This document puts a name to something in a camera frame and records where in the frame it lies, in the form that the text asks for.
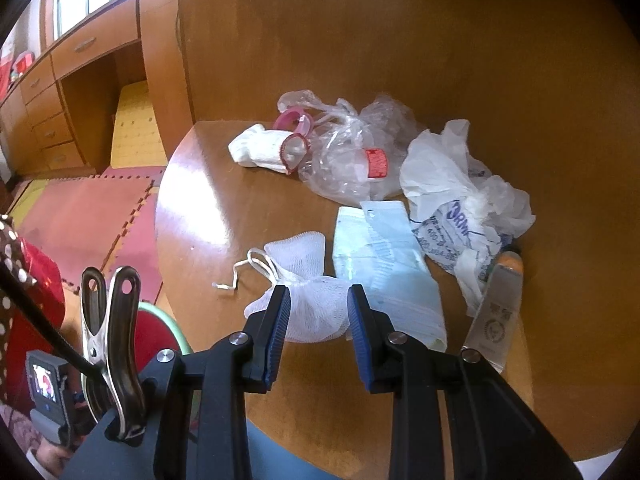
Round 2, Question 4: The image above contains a mauve foam mat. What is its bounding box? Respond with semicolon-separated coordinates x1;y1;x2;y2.
100;187;165;306

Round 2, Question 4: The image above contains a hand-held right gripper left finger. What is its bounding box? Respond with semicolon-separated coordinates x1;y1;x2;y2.
150;284;292;480

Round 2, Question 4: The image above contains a yellow grid board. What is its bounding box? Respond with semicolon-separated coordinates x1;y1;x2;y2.
109;80;168;170

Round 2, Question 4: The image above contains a silver tube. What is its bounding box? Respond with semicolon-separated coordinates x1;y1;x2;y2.
461;249;526;376

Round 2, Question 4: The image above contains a metal spring clip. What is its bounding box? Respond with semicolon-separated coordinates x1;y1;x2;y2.
80;266;147;443

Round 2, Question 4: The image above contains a red bin with green rim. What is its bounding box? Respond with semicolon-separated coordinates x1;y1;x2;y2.
134;301;196;361

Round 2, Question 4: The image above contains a white mesh bag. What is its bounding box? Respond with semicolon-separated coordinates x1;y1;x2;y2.
212;231;353;343

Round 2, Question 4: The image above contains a blue foam mat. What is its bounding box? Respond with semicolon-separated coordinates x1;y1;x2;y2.
245;420;341;480

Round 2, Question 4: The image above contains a round wooden table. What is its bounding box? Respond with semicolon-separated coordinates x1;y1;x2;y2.
154;120;536;480

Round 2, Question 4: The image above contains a wooden wardrobe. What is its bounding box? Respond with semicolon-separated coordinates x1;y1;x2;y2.
137;0;198;168

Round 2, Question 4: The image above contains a brown polka dot cloth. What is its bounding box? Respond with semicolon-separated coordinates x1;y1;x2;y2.
0;215;66;406

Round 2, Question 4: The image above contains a white printed plastic bag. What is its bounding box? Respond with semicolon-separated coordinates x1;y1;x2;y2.
400;119;536;318

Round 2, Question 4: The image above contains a wooden desk with drawers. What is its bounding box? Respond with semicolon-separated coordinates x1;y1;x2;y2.
0;0;151;181

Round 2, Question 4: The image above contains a dusty pink foam mat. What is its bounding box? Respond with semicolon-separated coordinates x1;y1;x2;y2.
15;166;166;291

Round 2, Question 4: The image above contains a red patterned cushion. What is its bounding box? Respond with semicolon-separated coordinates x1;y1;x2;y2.
20;242;68;356

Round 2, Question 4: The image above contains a white sock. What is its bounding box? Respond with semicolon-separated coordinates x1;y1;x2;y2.
228;122;311;177

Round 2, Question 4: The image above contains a clear plastic bag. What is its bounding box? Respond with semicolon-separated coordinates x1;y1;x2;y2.
277;89;426;161

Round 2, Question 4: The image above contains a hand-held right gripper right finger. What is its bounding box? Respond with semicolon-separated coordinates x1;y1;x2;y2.
347;283;583;480

